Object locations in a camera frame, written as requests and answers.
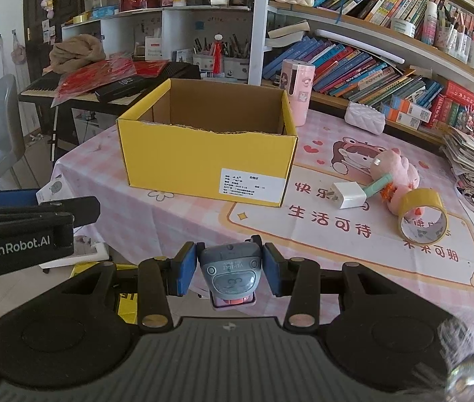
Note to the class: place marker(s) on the white red label box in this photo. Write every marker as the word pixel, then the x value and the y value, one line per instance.
pixel 153 48

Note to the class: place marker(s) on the white pink bottle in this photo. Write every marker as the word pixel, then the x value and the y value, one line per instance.
pixel 430 23

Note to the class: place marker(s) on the yellow cardboard box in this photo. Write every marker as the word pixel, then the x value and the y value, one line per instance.
pixel 178 155

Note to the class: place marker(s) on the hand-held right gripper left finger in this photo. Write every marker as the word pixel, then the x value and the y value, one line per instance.
pixel 184 270

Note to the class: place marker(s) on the cream paged flat books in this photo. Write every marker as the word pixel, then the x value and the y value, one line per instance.
pixel 287 33

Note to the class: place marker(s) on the white quilted purse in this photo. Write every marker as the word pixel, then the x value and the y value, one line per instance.
pixel 364 118

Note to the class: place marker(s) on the white charger plug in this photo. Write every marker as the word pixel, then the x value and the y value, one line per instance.
pixel 352 196

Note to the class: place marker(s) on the white shelf unit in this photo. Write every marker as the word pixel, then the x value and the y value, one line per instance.
pixel 258 29

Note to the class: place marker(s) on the white jar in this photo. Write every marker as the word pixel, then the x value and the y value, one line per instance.
pixel 402 27

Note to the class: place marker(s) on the pink cartoon cylinder dispenser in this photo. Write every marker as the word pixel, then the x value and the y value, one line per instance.
pixel 297 92

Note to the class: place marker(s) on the pen holder with pens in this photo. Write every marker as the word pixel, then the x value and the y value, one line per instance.
pixel 237 66

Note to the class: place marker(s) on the red paper bundle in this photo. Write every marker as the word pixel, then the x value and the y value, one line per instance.
pixel 90 76

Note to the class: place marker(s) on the red paper sheet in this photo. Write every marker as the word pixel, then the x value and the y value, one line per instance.
pixel 149 68

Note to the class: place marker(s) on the black electronic keyboard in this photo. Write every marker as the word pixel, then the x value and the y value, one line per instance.
pixel 40 88

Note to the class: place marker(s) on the pink checked tablecloth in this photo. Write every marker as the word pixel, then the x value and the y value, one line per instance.
pixel 345 251

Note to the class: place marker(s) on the long black box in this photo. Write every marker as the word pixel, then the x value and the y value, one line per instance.
pixel 124 88

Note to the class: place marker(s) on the yellow black package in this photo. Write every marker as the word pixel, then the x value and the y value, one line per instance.
pixel 127 314

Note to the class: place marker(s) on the wooden bookshelf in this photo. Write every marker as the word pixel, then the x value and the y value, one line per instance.
pixel 345 11

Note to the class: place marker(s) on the stack of newspapers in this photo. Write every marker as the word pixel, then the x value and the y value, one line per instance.
pixel 471 155

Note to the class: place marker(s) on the blue orange small boxes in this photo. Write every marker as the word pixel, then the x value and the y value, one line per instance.
pixel 406 111

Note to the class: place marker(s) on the red boxed book set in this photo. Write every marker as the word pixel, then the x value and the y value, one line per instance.
pixel 458 104

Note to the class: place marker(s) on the pink hanging bag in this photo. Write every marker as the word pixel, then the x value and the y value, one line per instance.
pixel 18 52

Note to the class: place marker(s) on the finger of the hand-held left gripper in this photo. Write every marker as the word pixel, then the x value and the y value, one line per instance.
pixel 15 197
pixel 74 210

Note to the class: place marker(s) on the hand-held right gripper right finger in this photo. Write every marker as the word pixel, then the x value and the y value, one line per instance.
pixel 276 272

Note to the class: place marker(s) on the white tube lamp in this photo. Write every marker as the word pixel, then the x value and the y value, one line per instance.
pixel 358 44

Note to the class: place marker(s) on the red tassel ornament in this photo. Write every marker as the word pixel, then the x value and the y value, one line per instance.
pixel 218 54

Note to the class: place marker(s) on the brown crumpled cloth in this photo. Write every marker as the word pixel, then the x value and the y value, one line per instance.
pixel 76 54

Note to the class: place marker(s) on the yellow tape roll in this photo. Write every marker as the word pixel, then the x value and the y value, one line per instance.
pixel 419 197

